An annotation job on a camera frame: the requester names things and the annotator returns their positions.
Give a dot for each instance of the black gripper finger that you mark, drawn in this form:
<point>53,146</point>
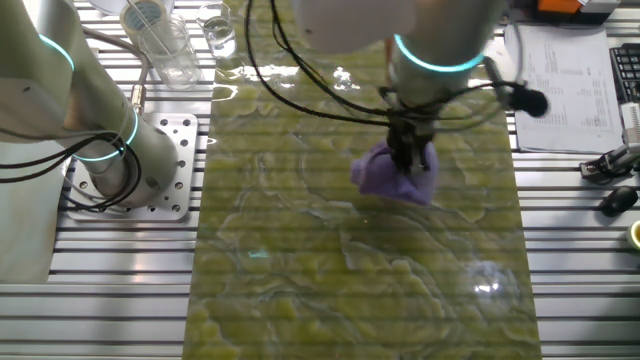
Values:
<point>423,157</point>
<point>402,159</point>

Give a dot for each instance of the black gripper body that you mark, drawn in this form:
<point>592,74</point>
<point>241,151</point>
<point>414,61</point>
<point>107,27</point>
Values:
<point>412,130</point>

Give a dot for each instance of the purple cloth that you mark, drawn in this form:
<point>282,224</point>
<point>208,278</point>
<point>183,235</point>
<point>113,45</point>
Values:
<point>380,177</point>

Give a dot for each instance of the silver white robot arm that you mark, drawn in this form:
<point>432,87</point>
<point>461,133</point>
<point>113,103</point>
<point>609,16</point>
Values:
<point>100,125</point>

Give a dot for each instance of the black foam microphone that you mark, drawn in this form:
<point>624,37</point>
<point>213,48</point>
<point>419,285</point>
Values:
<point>529,101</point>

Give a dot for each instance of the green marble pattern mat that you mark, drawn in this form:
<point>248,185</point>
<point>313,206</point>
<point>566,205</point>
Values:
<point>325,275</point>

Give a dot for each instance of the paper sheet with text table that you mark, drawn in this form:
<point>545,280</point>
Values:
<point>565,90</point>

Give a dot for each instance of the orange box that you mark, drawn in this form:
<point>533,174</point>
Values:
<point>560,5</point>

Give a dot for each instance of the black computer mouse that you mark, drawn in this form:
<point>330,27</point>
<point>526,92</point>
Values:
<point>620,200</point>

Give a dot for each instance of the small clear glass beaker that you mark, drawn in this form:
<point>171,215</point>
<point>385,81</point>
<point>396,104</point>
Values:
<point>219,35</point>

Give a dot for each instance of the black keyboard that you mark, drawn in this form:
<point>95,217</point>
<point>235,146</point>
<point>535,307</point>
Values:
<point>627,70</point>

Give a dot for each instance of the yellow green tape roll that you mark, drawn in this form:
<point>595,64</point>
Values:
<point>635,235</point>

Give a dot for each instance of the large clear glass beaker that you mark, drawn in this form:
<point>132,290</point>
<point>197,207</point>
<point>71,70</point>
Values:
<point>172,60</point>

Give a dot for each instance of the clear tape roll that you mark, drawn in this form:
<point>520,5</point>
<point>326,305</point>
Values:
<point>137,17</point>

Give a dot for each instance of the grey ribbed camera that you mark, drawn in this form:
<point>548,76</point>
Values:
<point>631,125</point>

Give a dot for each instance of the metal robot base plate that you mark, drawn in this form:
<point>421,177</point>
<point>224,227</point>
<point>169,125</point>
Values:
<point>182,150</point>

